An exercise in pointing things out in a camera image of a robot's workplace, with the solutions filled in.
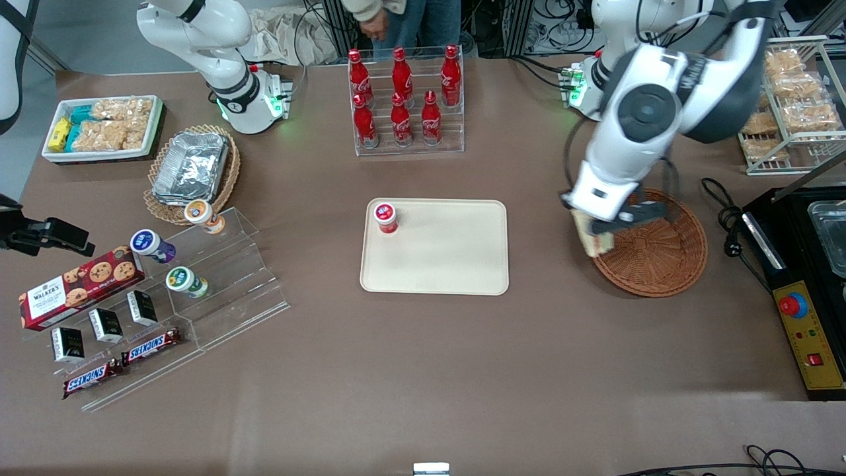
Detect sandwich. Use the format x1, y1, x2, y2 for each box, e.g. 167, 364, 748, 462
572, 210, 615, 258

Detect flat round wicker basket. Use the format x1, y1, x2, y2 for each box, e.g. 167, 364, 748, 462
592, 188, 708, 298

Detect deep wicker basket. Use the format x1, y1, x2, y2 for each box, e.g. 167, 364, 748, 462
143, 124, 241, 226

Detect aluminium foil tray stack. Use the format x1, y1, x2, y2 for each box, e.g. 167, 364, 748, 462
152, 132, 231, 206

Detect cream plastic serving tray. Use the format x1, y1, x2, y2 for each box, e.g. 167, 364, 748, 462
360, 198, 510, 296

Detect bystander bare hand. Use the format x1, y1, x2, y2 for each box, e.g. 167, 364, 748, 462
360, 10, 391, 40

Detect red Walkers cookie box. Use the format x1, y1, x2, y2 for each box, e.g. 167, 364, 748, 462
19, 246, 145, 331

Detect purple gum bottle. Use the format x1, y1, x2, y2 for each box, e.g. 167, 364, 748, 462
130, 229, 176, 264

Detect white plastic bin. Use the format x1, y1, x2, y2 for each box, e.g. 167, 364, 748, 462
41, 95, 165, 164

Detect small black white box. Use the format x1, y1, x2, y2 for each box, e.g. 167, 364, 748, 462
52, 327, 85, 363
89, 308, 124, 343
127, 290, 159, 327

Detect clear bag of puffed snacks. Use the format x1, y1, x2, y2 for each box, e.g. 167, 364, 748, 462
71, 119, 146, 151
91, 98, 154, 124

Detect teal snack pack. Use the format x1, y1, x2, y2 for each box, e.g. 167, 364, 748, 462
66, 106, 95, 149

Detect green gum bottle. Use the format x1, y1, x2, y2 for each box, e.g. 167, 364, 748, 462
165, 266, 210, 299

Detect orange gum bottle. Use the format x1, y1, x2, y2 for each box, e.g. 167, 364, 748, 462
184, 199, 226, 235

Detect Snickers chocolate bar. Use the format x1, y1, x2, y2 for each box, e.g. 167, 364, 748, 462
63, 359, 125, 399
121, 329, 184, 366

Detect bagged fried snack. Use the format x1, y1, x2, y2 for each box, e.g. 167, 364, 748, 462
744, 138, 790, 163
765, 50, 804, 75
780, 99, 843, 133
740, 111, 781, 136
770, 71, 824, 100

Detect black countertop appliance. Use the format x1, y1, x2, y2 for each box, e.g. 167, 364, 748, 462
742, 185, 846, 402

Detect clear acrylic stepped snack stand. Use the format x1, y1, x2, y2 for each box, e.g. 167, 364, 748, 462
23, 207, 290, 412

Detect red cola bottle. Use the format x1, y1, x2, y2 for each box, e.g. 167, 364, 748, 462
391, 93, 414, 146
353, 93, 379, 148
348, 50, 373, 106
441, 44, 461, 106
421, 91, 442, 145
392, 47, 414, 103

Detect clear acrylic bottle stand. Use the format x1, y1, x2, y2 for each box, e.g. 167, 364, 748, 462
347, 45, 465, 157

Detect grey metal bar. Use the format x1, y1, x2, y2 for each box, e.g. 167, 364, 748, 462
770, 151, 846, 202

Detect red gum bottle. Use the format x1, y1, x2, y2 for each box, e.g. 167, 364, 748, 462
373, 202, 399, 235

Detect clear plastic container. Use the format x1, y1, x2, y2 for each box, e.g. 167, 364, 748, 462
806, 200, 846, 278

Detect yellow control panel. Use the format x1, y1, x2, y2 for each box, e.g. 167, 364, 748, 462
773, 281, 845, 392

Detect person in blue jeans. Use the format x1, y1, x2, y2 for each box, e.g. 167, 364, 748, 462
342, 0, 461, 60

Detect white crumpled cloth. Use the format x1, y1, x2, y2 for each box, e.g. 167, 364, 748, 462
248, 8, 351, 67

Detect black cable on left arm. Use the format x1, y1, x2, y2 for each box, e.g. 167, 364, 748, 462
560, 118, 586, 196

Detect black power cable with plug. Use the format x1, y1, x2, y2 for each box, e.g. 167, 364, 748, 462
701, 177, 774, 292

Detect black background cable bundle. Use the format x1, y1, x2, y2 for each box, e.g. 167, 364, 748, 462
516, 0, 596, 57

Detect white wire rack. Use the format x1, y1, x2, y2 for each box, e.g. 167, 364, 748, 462
739, 35, 846, 176

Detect black floor cables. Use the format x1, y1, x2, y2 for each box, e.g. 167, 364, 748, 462
615, 444, 846, 476

